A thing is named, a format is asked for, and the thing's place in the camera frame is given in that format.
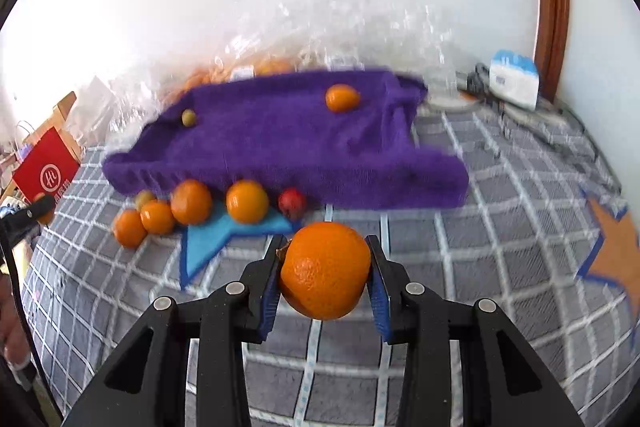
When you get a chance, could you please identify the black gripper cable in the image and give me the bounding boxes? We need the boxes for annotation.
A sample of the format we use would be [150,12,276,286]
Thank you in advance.
[0,224,63,423]

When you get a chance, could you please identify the blue white tissue pack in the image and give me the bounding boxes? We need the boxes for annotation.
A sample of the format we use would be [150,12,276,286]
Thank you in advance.
[489,49,542,110]

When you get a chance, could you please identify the clear bag of oranges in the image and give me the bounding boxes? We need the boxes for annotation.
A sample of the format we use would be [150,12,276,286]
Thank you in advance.
[220,37,321,78]

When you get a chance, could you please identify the crumpled clear plastic bag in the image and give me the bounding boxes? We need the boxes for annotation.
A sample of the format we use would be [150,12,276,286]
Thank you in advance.
[300,0,471,108]

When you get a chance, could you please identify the small red fruit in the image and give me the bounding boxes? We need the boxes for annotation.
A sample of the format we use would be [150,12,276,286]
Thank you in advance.
[277,188,307,219]

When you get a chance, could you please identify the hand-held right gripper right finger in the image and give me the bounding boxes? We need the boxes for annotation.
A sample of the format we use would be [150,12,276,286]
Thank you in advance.
[366,235,586,427]

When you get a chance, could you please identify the orange mandarin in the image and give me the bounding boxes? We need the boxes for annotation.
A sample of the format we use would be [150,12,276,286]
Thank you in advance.
[279,221,373,321]
[170,179,214,226]
[113,209,148,250]
[325,84,362,113]
[225,179,270,225]
[140,200,176,236]

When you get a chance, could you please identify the red paper bag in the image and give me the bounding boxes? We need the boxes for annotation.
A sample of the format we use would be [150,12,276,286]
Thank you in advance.
[11,122,82,208]

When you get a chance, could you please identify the brown wooden door frame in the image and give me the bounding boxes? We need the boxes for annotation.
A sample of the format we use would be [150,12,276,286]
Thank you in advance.
[529,0,572,104]

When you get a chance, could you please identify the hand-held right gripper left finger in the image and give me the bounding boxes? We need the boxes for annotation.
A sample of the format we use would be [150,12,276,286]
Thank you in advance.
[62,234,291,427]

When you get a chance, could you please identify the grey checked bedsheet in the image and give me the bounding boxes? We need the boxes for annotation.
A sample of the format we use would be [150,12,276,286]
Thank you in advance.
[20,97,640,427]

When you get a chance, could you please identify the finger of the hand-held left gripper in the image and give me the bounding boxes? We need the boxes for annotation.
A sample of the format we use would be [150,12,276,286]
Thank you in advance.
[0,196,57,239]

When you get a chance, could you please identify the person's left hand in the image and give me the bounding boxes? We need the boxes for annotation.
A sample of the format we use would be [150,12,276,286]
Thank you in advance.
[0,277,38,375]

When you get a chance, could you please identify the purple towel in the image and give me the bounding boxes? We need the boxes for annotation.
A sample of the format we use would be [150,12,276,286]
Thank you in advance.
[102,67,470,211]

